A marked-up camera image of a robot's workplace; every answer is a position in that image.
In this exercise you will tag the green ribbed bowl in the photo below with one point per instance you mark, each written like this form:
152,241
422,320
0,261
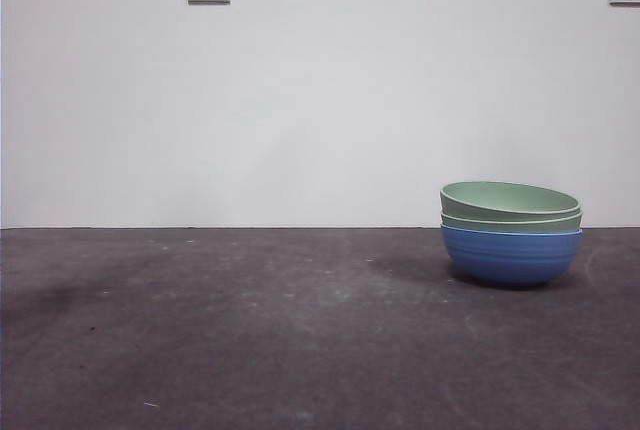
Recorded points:
510,225
500,200

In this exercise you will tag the blue ribbed bowl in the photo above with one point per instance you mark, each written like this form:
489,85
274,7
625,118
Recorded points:
510,257

